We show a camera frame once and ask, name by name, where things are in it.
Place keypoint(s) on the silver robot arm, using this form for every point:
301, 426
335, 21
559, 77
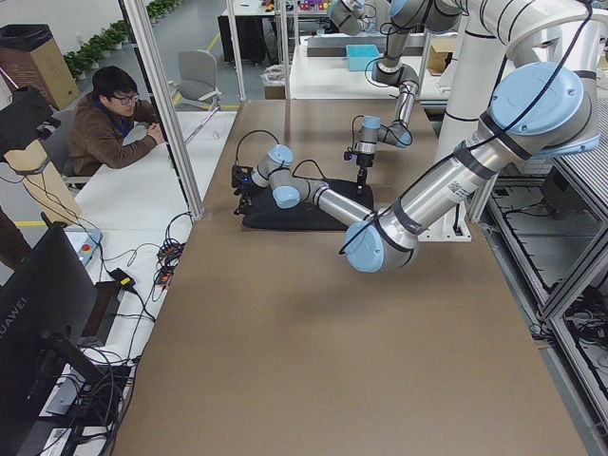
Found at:
436, 17
524, 87

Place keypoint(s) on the cardboard camera stand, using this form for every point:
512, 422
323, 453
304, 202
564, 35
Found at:
27, 122

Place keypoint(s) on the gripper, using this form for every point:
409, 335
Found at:
243, 186
363, 161

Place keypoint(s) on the blue plastic bin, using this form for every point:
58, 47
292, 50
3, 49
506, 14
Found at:
360, 57

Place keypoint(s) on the aluminium cage frame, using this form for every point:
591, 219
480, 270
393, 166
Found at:
143, 41

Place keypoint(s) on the grey orange usb hub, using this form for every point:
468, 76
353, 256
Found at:
168, 258

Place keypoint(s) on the seated man brown jacket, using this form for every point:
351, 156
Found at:
112, 125

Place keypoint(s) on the grey office chair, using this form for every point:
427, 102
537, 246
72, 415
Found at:
198, 78

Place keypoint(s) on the teach pendant with red button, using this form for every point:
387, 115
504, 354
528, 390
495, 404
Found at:
85, 242

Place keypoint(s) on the black huawei monitor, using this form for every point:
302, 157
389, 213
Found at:
45, 306

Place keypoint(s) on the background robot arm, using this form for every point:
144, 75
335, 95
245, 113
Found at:
352, 17

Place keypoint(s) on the black graphic t-shirt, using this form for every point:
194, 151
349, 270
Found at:
264, 214

